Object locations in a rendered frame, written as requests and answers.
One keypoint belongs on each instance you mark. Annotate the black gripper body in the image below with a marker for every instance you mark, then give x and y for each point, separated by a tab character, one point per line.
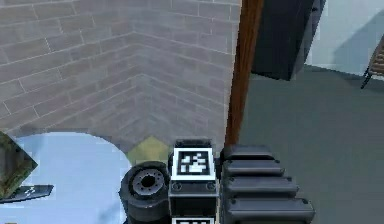
146	190

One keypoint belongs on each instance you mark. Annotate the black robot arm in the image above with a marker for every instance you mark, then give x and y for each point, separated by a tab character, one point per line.
253	186

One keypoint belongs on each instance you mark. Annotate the flat black device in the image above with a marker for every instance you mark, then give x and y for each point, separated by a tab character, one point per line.
30	192

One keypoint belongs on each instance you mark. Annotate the pale blue round table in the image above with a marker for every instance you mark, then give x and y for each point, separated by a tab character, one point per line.
73	180

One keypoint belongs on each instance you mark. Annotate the mossy green box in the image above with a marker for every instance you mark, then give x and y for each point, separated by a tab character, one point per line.
13	166

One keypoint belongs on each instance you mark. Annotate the black cabinet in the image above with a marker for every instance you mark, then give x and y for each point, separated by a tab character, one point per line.
283	36

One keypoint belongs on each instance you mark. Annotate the brown slatted chair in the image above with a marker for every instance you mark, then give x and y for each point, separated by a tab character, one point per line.
375	65

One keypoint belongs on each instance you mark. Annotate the brown wooden door frame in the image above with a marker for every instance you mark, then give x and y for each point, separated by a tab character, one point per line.
240	73

